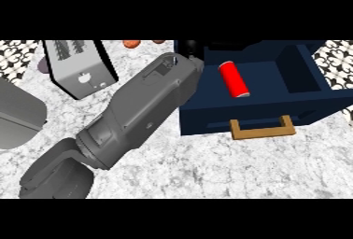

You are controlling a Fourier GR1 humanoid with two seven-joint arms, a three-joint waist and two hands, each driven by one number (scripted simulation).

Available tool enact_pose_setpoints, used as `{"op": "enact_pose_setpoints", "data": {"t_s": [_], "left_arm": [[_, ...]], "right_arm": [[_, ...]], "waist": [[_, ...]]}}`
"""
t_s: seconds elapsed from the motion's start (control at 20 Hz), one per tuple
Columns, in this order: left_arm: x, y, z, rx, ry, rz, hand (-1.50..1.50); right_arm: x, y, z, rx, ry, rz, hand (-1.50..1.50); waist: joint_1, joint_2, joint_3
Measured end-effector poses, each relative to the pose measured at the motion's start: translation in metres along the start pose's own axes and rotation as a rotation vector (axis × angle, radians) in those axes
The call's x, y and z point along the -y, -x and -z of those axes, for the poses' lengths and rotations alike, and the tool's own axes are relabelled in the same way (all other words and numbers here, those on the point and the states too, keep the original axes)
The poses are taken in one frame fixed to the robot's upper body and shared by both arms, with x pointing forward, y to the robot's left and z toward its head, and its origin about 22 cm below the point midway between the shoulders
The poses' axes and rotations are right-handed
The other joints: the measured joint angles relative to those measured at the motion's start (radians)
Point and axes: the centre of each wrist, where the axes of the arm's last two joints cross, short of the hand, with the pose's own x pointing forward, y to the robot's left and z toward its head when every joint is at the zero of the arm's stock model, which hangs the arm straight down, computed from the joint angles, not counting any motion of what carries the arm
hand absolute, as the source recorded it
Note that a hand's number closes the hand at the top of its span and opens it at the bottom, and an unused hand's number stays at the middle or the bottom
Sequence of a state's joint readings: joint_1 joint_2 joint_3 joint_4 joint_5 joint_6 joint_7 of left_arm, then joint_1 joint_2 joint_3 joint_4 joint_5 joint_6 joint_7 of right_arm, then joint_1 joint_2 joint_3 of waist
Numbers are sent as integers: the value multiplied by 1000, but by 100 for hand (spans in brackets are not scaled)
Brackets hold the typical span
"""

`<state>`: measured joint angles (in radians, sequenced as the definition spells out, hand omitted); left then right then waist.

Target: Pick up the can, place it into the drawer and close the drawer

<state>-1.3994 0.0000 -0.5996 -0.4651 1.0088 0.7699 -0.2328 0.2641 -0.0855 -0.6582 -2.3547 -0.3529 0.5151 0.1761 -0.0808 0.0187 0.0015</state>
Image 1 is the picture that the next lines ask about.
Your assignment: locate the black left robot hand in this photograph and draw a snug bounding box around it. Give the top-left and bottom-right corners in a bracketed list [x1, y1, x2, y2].
[175, 39, 206, 62]

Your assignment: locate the red can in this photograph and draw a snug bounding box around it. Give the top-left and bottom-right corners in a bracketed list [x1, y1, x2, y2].
[217, 60, 251, 99]

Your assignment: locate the navy blue drawer box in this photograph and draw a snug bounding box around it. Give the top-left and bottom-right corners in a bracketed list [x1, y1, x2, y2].
[172, 39, 353, 110]

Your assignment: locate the navy blue drawer front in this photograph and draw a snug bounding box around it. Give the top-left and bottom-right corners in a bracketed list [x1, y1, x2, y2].
[178, 88, 353, 136]

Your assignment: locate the orange vegetable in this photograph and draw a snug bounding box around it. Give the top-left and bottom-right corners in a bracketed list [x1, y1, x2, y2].
[121, 39, 141, 49]

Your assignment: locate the silver toaster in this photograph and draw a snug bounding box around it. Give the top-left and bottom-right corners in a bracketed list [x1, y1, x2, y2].
[41, 39, 119, 101]

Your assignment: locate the purple vegetable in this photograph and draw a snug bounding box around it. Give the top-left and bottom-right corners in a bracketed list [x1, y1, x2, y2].
[35, 57, 50, 75]

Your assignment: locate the wooden drawer handle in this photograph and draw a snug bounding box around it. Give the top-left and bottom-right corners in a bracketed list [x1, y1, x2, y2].
[229, 114, 298, 141]

